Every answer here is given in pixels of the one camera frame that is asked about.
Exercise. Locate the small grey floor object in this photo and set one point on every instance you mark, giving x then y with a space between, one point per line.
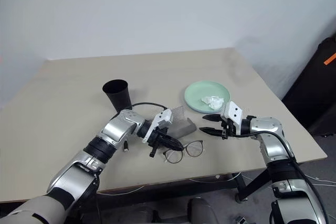
241 220

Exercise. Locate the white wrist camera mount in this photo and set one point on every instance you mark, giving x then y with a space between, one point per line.
160 119
232 112

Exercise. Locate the mint green plate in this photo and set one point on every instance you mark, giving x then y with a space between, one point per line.
199 91

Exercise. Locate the brown round-framed glasses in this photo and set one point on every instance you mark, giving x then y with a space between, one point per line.
193 150

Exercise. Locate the black table frame bar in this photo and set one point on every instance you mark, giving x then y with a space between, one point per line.
168 190

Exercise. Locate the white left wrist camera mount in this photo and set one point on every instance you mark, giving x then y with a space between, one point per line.
160 119

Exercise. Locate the large black equipment case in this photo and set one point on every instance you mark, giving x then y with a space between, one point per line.
309 98

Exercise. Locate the black plastic cup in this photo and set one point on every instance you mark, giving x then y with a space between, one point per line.
119 96

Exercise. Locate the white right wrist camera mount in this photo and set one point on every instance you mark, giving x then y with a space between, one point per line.
232 112

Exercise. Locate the black table leg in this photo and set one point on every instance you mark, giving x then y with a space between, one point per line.
252 184

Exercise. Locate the crumpled white tissue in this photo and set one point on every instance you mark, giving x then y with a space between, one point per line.
213 101

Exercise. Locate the dark grey rounded shape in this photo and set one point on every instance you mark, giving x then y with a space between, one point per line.
202 212

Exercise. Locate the grey open glasses case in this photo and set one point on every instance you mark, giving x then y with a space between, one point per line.
183 127

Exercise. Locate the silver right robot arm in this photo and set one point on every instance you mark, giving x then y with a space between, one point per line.
265 127

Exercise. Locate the orange tape strip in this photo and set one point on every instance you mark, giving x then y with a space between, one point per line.
330 59

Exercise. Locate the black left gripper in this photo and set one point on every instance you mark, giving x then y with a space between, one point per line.
157 138

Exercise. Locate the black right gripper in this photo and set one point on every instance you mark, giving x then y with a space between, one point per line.
227 129

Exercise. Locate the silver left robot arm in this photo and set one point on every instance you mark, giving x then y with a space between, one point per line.
115 129

